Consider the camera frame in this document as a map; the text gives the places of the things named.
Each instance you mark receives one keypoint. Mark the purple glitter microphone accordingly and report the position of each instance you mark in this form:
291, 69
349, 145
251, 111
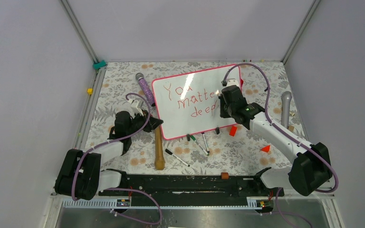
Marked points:
145, 88

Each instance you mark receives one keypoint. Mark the teal corner clamp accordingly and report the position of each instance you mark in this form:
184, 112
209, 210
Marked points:
99, 65

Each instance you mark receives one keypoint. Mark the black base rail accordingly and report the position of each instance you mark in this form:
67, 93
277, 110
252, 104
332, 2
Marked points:
186, 190

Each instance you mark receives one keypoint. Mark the green capped marker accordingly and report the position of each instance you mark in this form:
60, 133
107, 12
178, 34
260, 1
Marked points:
201, 147

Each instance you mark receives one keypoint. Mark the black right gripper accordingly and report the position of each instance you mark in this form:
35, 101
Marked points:
223, 114

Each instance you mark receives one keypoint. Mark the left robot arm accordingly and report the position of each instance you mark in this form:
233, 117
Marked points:
81, 175

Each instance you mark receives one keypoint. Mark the wooden rolling pin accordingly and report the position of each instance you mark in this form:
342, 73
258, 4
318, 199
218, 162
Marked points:
159, 161

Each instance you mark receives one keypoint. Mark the blue capped marker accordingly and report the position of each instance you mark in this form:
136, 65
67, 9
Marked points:
205, 142

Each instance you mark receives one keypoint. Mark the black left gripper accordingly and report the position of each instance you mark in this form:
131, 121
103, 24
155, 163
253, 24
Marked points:
151, 123

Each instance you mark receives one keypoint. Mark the silver microphone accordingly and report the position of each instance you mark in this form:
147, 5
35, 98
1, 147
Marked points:
286, 98

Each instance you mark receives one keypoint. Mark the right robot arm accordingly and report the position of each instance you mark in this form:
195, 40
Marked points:
310, 163

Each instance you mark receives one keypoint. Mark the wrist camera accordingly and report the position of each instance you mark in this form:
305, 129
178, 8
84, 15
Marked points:
230, 83
136, 106

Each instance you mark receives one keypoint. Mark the small orange red block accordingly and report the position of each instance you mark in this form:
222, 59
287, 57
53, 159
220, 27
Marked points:
233, 131

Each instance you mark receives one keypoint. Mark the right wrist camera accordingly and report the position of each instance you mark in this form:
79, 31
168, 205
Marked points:
230, 83

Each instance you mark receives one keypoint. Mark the brown small cube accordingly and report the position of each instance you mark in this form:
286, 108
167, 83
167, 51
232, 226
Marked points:
224, 176

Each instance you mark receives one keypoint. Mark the pink framed whiteboard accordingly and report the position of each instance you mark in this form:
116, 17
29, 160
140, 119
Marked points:
188, 103

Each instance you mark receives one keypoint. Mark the yellow small cube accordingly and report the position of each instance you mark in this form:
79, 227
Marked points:
90, 91

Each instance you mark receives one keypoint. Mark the small wooden cube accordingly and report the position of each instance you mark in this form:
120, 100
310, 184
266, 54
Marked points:
291, 128

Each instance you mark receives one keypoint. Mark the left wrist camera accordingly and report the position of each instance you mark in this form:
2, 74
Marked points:
136, 106

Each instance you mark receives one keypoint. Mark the black capped marker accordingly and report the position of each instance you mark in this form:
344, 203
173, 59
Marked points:
176, 157

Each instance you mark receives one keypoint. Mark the red triangular block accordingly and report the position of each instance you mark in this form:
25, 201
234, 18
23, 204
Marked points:
265, 149

